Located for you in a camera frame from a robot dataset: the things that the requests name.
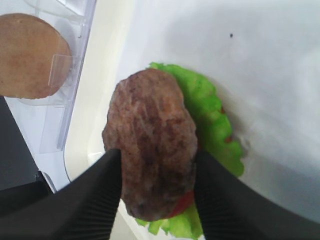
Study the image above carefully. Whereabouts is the brown meat patty back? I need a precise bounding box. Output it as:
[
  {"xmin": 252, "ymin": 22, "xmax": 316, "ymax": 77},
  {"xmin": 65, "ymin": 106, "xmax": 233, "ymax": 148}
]
[{"xmin": 0, "ymin": 13, "xmax": 73, "ymax": 99}]

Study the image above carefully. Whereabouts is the clear acrylic rack right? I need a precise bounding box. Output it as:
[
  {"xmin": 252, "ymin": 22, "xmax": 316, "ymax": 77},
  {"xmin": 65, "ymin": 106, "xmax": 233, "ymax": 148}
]
[{"xmin": 0, "ymin": 0, "xmax": 96, "ymax": 192}]

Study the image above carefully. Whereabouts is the white paper tray liner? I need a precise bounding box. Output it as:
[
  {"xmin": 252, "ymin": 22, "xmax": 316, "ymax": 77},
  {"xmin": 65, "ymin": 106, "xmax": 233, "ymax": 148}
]
[{"xmin": 117, "ymin": 0, "xmax": 320, "ymax": 221}]

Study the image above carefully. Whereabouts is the green lettuce leaf on tray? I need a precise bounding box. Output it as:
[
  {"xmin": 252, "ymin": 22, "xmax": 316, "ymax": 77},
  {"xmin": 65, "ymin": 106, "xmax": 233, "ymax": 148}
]
[{"xmin": 136, "ymin": 62, "xmax": 245, "ymax": 240}]

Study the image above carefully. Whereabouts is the brown meat patty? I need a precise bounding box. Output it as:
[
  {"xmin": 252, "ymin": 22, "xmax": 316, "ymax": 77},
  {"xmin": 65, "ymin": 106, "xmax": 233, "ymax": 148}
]
[
  {"xmin": 0, "ymin": 13, "xmax": 73, "ymax": 99},
  {"xmin": 102, "ymin": 68, "xmax": 198, "ymax": 222}
]

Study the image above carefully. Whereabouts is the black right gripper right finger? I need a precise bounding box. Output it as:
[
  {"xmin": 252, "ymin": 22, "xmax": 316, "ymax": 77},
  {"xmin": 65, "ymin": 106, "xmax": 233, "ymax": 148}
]
[{"xmin": 194, "ymin": 151, "xmax": 320, "ymax": 240}]

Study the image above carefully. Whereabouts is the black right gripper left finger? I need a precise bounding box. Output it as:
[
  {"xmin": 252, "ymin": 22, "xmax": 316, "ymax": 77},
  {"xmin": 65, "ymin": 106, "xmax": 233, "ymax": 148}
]
[{"xmin": 0, "ymin": 149, "xmax": 122, "ymax": 240}]

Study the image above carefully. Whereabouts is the brown meat patty front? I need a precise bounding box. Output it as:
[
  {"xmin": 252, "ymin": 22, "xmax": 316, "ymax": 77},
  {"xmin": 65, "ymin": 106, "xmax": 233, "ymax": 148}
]
[{"xmin": 102, "ymin": 68, "xmax": 198, "ymax": 222}]

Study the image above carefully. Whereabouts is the red tomato slice on tray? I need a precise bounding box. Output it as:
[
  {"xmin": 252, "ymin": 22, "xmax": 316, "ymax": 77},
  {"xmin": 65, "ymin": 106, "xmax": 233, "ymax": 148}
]
[{"xmin": 167, "ymin": 191, "xmax": 195, "ymax": 218}]

